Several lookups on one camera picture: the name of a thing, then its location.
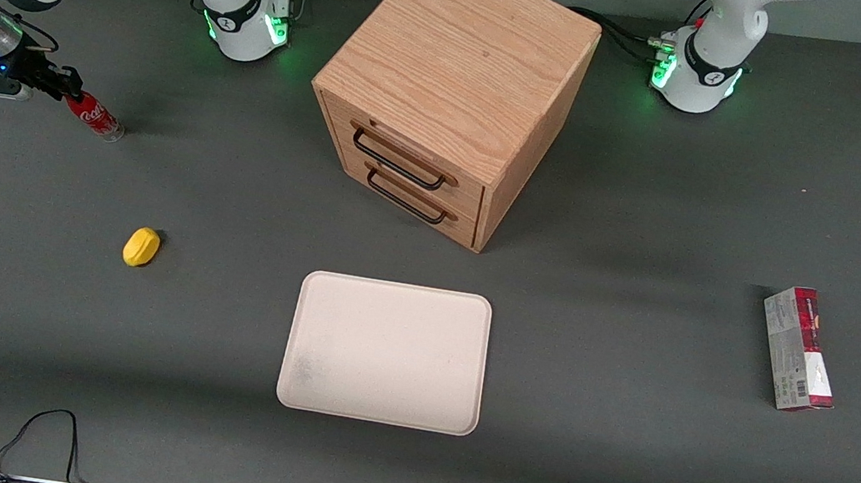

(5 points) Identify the long black drawer handle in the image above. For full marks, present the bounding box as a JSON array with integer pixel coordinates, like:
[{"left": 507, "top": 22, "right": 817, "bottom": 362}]
[{"left": 344, "top": 122, "right": 455, "bottom": 193}]

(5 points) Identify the yellow lemon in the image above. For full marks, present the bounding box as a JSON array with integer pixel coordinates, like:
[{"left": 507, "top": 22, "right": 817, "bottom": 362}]
[{"left": 120, "top": 224, "right": 164, "bottom": 271}]

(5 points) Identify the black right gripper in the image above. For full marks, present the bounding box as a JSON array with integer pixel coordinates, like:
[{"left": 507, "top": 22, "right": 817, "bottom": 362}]
[{"left": 0, "top": 45, "right": 91, "bottom": 104}]

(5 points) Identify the beige rectangular tray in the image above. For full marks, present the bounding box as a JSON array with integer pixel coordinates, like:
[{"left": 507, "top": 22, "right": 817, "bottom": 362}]
[{"left": 273, "top": 267, "right": 496, "bottom": 439}]

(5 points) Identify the short black drawer handle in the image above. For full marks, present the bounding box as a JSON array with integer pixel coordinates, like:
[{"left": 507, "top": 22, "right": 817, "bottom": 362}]
[{"left": 360, "top": 167, "right": 454, "bottom": 227}]

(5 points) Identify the thin black looped cable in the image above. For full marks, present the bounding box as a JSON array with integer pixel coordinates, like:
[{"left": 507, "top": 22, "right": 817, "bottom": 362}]
[{"left": 0, "top": 400, "right": 124, "bottom": 483}]

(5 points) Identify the wooden drawer cabinet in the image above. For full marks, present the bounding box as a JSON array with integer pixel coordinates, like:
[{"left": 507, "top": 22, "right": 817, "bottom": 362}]
[{"left": 291, "top": 0, "right": 607, "bottom": 267}]

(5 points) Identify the black left arm base cable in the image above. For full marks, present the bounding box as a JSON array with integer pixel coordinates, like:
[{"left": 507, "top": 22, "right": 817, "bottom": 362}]
[{"left": 560, "top": 5, "right": 668, "bottom": 66}]

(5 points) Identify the red coke bottle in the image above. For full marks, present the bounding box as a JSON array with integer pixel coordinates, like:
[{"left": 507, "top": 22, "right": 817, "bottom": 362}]
[{"left": 59, "top": 90, "right": 130, "bottom": 145}]

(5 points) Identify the red and grey carton box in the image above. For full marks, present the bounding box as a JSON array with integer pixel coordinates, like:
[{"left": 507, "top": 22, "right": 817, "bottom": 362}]
[{"left": 748, "top": 281, "right": 851, "bottom": 419}]

